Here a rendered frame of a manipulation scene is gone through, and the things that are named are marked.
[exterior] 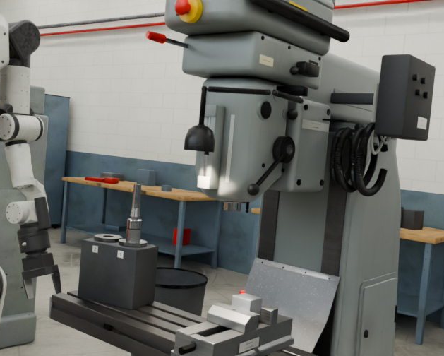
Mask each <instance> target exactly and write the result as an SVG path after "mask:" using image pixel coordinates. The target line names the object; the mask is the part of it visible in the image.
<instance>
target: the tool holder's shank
mask: <svg viewBox="0 0 444 356"><path fill-rule="evenodd" d="M140 193H141V184H134V185H133V203H132V209H131V214H130V216H131V219H132V220H138V217H140Z"/></svg>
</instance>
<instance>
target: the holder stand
mask: <svg viewBox="0 0 444 356"><path fill-rule="evenodd" d="M157 255H158V246H155V245H151V244H147V241H145V240H142V239H141V240H140V242H127V241H126V239H122V236H119V235H110V234H99V235H95V236H94V238H89V239H82V245H81V255H80V273H79V283H78V296H79V297H84V298H87V299H91V300H95V301H98V302H103V303H106V304H110V305H114V306H117V307H122V308H125V309H130V310H134V309H137V308H139V307H143V306H145V305H148V304H151V303H153V302H154V297H155V281H156V272H157Z"/></svg>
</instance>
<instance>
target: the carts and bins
mask: <svg viewBox="0 0 444 356"><path fill-rule="evenodd" d="M207 282H208V278H207V277H206V276H205V275H203V274H202V273H198V272H195V271H190V270H186V269H181V268H166V267H157V272H156V281H155V297H154V301H156V302H159V303H162V304H165V305H168V306H171V307H174V308H177V309H180V310H183V311H185V312H189V313H192V314H195V315H198V316H201V314H202V309H203V300H204V296H205V287H206V284H207Z"/></svg>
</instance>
